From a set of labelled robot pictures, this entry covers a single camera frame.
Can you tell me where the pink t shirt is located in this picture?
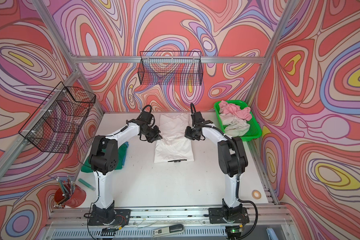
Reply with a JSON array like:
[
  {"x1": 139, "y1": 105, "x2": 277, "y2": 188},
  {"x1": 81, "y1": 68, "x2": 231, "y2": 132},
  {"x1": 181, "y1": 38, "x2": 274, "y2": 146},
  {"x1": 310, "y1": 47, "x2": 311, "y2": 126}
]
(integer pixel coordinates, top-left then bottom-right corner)
[{"x1": 219, "y1": 101, "x2": 252, "y2": 121}]

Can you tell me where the folded green t shirt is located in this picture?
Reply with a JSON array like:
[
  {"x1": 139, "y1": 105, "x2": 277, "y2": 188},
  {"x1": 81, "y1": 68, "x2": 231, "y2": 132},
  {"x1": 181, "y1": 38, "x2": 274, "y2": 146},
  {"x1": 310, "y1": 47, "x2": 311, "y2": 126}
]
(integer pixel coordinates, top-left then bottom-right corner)
[{"x1": 80, "y1": 142, "x2": 129, "y2": 173}]

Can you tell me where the left black wire basket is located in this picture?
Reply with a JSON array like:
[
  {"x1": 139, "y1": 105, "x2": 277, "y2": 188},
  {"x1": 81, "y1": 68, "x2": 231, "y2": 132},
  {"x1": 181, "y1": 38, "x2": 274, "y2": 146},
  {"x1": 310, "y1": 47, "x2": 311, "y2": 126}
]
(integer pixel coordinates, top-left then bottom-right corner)
[{"x1": 18, "y1": 82, "x2": 96, "y2": 154}]

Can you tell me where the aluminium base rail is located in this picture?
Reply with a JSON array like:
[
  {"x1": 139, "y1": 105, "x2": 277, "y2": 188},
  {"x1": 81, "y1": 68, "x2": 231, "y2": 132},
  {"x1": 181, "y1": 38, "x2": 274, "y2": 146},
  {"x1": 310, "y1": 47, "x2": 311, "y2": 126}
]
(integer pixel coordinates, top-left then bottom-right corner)
[{"x1": 46, "y1": 205, "x2": 294, "y2": 228}]

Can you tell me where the red pen cup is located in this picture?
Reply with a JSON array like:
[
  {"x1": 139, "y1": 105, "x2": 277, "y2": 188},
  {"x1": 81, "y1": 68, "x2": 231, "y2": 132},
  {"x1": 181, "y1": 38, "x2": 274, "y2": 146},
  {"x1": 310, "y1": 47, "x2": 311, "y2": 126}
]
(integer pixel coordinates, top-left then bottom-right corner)
[{"x1": 54, "y1": 177, "x2": 86, "y2": 208}]

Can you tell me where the green plastic basket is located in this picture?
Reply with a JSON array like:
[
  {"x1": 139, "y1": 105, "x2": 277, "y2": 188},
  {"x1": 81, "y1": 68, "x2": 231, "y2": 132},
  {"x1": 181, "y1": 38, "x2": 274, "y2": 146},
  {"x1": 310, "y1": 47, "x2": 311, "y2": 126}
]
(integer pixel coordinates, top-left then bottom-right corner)
[{"x1": 214, "y1": 100, "x2": 262, "y2": 142}]

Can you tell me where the back black wire basket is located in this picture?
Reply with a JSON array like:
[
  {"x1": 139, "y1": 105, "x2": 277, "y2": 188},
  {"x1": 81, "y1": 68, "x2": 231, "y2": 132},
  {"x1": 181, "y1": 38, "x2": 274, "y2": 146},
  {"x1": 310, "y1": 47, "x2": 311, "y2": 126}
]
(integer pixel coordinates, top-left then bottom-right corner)
[{"x1": 137, "y1": 51, "x2": 204, "y2": 86}]

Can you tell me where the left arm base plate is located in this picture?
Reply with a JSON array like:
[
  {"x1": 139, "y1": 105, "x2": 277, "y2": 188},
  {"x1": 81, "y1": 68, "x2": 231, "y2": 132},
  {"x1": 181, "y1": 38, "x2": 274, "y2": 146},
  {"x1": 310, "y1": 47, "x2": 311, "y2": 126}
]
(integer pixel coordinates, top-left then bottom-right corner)
[{"x1": 87, "y1": 209, "x2": 131, "y2": 227}]

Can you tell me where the tape roll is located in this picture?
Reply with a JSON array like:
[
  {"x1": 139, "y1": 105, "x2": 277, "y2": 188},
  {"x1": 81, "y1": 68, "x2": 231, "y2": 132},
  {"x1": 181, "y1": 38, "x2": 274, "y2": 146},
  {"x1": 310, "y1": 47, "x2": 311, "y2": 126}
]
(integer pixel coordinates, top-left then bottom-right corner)
[{"x1": 252, "y1": 190, "x2": 262, "y2": 200}]

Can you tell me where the green marker pen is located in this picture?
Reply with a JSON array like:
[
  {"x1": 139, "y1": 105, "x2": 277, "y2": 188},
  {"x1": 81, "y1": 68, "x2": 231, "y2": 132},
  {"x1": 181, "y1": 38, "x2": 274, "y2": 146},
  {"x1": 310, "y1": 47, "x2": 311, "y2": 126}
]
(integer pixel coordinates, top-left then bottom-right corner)
[{"x1": 78, "y1": 178, "x2": 96, "y2": 191}]

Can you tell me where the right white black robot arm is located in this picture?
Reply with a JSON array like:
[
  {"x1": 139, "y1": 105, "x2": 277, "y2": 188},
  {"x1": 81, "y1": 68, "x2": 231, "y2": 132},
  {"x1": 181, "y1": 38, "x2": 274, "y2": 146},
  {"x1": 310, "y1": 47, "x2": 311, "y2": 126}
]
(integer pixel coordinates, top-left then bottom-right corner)
[{"x1": 185, "y1": 103, "x2": 259, "y2": 226}]

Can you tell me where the grey black handheld device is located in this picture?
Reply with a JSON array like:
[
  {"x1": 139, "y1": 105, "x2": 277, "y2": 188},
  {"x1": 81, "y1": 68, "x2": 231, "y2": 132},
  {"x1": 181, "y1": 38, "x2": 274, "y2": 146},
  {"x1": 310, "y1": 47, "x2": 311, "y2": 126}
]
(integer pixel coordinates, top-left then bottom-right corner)
[{"x1": 152, "y1": 224, "x2": 185, "y2": 238}]

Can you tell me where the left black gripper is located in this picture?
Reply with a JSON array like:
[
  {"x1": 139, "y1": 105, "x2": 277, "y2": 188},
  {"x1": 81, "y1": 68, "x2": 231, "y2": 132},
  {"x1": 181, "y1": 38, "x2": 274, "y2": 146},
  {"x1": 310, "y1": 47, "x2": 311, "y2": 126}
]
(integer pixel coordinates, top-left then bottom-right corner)
[{"x1": 143, "y1": 125, "x2": 164, "y2": 143}]

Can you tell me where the black wire basket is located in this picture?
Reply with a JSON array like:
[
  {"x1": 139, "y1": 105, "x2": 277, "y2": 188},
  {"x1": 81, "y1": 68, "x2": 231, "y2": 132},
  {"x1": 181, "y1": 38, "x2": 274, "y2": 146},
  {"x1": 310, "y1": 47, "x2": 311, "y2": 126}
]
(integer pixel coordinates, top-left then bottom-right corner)
[
  {"x1": 18, "y1": 82, "x2": 96, "y2": 154},
  {"x1": 137, "y1": 51, "x2": 204, "y2": 86}
]

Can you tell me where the white patterned t shirt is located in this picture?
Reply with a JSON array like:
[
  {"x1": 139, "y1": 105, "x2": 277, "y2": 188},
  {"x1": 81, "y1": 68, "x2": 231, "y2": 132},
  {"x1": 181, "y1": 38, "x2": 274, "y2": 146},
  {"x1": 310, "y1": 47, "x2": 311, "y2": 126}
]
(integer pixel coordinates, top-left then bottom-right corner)
[{"x1": 220, "y1": 114, "x2": 251, "y2": 137}]

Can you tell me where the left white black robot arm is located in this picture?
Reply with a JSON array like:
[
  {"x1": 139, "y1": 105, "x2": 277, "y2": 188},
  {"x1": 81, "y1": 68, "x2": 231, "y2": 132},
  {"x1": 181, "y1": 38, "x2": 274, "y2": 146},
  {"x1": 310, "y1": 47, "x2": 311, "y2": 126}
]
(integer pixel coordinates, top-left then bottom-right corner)
[{"x1": 87, "y1": 105, "x2": 162, "y2": 228}]

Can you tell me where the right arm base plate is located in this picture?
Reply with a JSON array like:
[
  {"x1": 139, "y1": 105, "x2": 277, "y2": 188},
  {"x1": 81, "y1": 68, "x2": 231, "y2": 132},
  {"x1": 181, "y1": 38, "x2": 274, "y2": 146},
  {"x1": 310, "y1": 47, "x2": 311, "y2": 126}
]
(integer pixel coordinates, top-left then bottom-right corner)
[{"x1": 208, "y1": 206, "x2": 250, "y2": 225}]

